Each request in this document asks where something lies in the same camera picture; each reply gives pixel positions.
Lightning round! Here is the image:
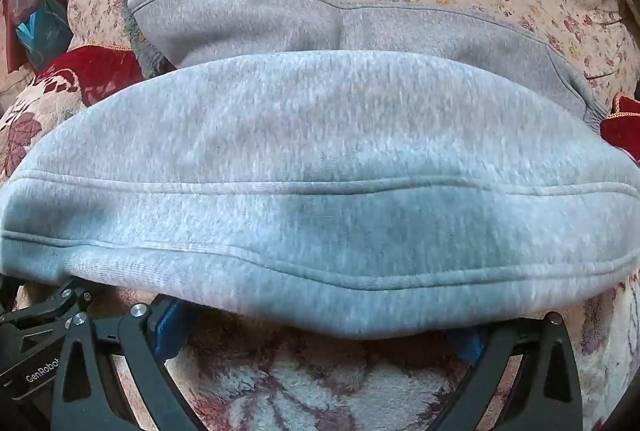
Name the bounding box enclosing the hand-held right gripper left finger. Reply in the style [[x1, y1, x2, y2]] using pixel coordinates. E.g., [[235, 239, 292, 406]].
[[52, 295, 207, 431]]

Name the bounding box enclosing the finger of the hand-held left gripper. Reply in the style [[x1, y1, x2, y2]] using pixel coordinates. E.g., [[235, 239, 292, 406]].
[[0, 276, 102, 327]]

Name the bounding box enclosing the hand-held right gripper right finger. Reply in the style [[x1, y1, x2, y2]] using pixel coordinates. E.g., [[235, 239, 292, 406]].
[[446, 312, 584, 431]]

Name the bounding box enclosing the grey sweatshirt garment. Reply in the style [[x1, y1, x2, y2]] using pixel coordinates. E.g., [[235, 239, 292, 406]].
[[0, 0, 640, 342]]

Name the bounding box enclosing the red and cream plush blanket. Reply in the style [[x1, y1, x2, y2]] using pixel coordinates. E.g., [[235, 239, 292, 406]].
[[0, 45, 640, 431]]

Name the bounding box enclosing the teal plastic bag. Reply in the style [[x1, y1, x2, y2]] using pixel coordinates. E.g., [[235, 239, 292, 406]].
[[15, 0, 74, 68]]

